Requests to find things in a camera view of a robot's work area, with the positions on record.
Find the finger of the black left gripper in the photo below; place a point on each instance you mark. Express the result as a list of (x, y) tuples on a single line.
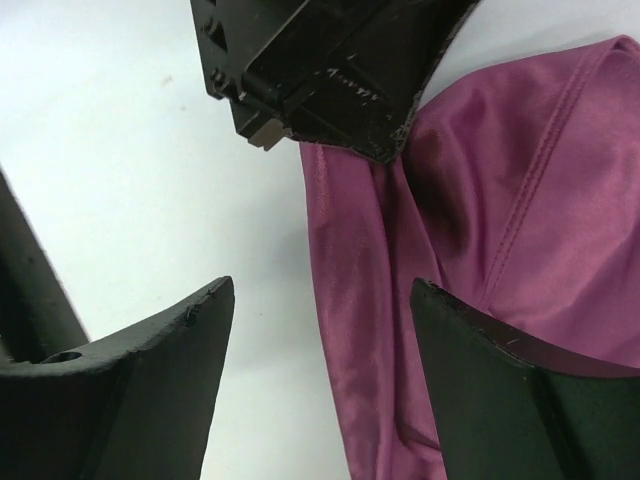
[(342, 73)]

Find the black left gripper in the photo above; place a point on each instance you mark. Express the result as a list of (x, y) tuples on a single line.
[(37, 319)]

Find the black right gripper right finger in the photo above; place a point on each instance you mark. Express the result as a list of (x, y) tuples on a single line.
[(508, 405)]

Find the purple satin napkin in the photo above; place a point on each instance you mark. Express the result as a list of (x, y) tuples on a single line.
[(517, 192)]

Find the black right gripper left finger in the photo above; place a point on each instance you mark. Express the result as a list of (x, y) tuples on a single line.
[(136, 404)]

